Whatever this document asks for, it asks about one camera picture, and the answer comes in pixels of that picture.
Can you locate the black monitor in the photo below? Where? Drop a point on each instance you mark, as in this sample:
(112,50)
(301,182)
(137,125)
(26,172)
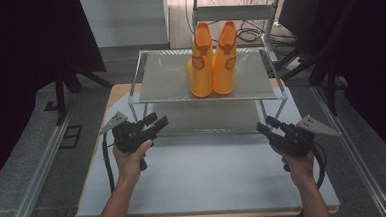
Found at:
(301,14)

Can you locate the grey metal stand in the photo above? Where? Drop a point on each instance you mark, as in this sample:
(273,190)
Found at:
(242,12)

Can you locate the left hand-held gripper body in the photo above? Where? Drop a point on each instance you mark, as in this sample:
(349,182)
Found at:
(130,138)

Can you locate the yellow rubber rain boot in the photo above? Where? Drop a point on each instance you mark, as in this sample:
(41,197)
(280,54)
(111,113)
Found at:
(200,68)
(225,63)

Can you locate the aluminium floor rail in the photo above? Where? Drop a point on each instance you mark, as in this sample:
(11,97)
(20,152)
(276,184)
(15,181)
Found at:
(361,166)
(38,183)

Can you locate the black tripod stand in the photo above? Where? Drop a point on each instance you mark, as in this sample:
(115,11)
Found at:
(60,95)
(330,84)

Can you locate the person's left hand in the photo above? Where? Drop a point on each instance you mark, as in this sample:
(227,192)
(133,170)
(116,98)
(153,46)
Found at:
(130,163)

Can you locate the dark curtain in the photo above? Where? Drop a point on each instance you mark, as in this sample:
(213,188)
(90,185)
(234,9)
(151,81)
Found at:
(372,62)
(18,64)

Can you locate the white table mat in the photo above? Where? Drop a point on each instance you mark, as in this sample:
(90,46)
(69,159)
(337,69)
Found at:
(201,181)

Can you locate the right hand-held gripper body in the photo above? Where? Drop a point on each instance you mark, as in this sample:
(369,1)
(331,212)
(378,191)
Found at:
(294,140)

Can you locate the two-tier metal shoe rack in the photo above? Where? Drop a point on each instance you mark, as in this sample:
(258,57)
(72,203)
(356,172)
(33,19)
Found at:
(169,79)

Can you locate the black floor bracket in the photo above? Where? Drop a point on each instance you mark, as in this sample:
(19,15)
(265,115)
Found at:
(71,136)

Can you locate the person's right hand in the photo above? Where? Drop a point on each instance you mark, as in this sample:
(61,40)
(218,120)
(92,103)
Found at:
(299,168)

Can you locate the white cabinet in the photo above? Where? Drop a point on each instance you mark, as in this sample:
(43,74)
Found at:
(124,22)

